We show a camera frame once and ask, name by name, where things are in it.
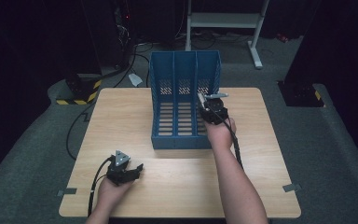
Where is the blue three-slot file rack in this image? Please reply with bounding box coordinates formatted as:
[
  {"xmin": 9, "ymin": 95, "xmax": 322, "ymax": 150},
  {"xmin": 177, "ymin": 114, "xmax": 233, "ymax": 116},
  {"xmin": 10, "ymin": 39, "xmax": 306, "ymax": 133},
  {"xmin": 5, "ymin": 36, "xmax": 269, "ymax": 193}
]
[{"xmin": 148, "ymin": 49, "xmax": 222, "ymax": 150}]

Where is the black yellow striped stand base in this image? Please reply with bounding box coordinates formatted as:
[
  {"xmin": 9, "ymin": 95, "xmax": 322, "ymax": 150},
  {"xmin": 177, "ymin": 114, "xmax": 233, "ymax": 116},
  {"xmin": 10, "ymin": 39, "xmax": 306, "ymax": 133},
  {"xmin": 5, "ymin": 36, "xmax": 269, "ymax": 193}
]
[{"xmin": 55, "ymin": 72, "xmax": 103, "ymax": 106}]

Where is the person's left hand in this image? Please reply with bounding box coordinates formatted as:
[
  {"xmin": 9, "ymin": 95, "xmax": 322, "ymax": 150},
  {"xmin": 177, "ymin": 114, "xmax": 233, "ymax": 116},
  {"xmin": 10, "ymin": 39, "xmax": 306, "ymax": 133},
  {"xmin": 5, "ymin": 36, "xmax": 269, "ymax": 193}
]
[{"xmin": 96, "ymin": 177, "xmax": 135, "ymax": 218}]

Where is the black floor cable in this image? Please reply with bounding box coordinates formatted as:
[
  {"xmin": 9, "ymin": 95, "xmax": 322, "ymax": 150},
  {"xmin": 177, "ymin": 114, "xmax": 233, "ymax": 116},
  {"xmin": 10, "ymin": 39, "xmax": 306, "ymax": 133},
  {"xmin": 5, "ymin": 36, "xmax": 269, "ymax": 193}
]
[{"xmin": 65, "ymin": 43, "xmax": 154, "ymax": 161}]

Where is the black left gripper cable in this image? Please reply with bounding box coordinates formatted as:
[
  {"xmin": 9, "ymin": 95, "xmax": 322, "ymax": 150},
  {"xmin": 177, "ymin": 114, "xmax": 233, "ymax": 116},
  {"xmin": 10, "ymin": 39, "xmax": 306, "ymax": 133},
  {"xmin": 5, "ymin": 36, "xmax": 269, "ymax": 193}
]
[{"xmin": 87, "ymin": 157, "xmax": 114, "ymax": 218}]

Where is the dark computer tower with wires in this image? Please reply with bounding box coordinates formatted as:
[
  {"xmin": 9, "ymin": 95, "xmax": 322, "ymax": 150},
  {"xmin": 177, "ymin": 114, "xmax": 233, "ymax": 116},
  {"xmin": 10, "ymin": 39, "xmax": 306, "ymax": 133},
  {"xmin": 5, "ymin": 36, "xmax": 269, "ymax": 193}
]
[{"xmin": 103, "ymin": 0, "xmax": 138, "ymax": 71}]

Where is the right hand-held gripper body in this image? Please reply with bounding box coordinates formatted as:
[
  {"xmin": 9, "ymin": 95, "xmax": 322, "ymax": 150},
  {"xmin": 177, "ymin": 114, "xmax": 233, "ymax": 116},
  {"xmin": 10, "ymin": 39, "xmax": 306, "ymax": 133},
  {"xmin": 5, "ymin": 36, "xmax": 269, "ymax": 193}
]
[{"xmin": 200, "ymin": 91, "xmax": 230, "ymax": 126}]

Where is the white flat floor object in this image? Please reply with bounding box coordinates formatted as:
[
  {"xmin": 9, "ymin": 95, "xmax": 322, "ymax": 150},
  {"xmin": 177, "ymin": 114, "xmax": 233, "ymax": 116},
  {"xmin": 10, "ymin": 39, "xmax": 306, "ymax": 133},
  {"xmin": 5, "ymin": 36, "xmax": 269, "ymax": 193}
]
[{"xmin": 128, "ymin": 73, "xmax": 144, "ymax": 88}]

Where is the grey tape strip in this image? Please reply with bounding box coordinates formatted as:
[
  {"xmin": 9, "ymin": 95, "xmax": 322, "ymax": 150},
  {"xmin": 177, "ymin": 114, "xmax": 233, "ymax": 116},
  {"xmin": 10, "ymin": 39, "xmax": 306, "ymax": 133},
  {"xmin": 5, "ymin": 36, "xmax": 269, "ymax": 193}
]
[
  {"xmin": 56, "ymin": 188, "xmax": 78, "ymax": 198},
  {"xmin": 282, "ymin": 183, "xmax": 302, "ymax": 193}
]

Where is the person's right hand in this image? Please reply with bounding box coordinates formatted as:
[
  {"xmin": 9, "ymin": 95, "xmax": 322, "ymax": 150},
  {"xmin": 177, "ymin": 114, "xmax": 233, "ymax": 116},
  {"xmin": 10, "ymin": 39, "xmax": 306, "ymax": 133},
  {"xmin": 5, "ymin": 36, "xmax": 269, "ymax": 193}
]
[{"xmin": 204, "ymin": 117, "xmax": 238, "ymax": 153}]

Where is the small red floor object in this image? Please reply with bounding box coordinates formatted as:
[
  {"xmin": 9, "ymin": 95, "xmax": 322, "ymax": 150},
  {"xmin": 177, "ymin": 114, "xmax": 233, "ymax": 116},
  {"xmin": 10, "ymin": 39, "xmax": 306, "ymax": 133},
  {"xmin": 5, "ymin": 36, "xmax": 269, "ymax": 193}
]
[{"xmin": 276, "ymin": 33, "xmax": 291, "ymax": 44}]

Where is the white metal stand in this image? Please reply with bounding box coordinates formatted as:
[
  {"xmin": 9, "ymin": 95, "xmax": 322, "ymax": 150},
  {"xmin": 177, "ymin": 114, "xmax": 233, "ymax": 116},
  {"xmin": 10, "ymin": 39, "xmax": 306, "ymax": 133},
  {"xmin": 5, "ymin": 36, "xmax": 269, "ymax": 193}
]
[{"xmin": 185, "ymin": 0, "xmax": 270, "ymax": 70}]

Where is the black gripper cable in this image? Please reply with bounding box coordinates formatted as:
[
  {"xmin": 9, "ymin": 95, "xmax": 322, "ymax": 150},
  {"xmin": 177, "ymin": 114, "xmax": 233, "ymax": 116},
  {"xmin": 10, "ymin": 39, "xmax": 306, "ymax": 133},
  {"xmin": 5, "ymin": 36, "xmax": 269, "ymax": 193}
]
[
  {"xmin": 87, "ymin": 157, "xmax": 114, "ymax": 218},
  {"xmin": 205, "ymin": 104, "xmax": 245, "ymax": 172}
]

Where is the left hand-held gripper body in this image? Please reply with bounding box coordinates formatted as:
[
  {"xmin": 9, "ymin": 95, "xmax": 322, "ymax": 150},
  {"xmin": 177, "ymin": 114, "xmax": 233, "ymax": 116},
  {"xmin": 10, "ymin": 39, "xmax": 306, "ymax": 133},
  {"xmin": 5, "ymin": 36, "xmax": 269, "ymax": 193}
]
[{"xmin": 105, "ymin": 149, "xmax": 135, "ymax": 187}]

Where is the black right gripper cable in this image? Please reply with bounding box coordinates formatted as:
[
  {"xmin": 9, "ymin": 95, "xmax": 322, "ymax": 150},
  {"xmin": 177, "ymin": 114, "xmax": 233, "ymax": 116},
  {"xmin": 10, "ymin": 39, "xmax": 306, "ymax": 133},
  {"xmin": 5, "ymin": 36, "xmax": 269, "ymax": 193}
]
[{"xmin": 205, "ymin": 104, "xmax": 245, "ymax": 172}]

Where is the black stand base yellow corner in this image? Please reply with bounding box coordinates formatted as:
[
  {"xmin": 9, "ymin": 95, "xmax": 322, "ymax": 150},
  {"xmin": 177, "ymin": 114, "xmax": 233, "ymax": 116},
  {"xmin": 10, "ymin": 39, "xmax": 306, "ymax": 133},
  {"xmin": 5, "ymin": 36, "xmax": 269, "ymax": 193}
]
[{"xmin": 277, "ymin": 79, "xmax": 326, "ymax": 108}]

